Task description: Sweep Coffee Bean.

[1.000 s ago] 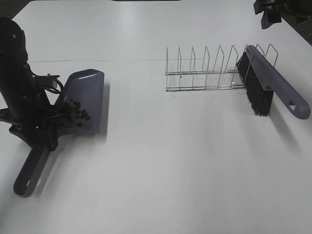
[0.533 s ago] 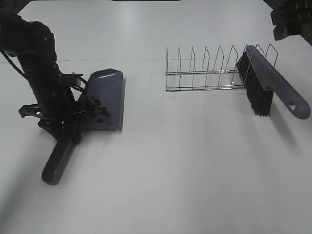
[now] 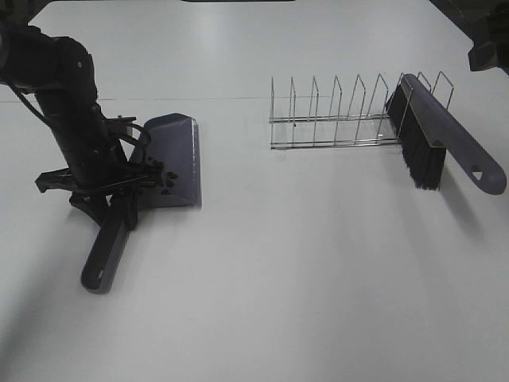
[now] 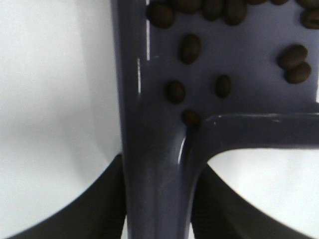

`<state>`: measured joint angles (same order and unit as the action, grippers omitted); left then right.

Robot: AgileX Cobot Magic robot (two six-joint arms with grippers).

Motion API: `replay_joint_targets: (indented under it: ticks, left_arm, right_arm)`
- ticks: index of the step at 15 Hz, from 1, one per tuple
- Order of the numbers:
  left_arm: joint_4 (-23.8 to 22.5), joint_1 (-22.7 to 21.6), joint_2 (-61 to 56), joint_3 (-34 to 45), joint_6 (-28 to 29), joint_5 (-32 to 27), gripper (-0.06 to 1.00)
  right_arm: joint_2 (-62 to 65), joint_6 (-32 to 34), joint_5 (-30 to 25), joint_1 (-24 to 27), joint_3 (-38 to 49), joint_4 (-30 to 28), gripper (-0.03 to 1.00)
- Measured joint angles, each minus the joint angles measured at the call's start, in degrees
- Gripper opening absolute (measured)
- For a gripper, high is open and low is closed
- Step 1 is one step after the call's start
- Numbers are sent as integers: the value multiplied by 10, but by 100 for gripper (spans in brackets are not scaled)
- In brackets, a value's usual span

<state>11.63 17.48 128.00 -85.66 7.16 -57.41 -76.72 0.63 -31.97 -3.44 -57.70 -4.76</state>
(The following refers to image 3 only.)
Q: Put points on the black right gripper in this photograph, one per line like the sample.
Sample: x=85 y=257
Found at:
x=490 y=40

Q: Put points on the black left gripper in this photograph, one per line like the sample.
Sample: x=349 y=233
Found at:
x=92 y=172

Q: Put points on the pile of coffee beans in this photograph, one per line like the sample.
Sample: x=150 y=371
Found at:
x=162 y=180

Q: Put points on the purple plastic dustpan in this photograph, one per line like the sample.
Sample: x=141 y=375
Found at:
x=175 y=141

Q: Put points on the purple brush black bristles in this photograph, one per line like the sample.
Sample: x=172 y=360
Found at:
x=428 y=132

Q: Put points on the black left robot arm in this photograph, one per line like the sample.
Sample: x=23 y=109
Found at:
x=54 y=77

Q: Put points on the chrome wire rack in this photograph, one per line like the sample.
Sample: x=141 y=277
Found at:
x=341 y=115

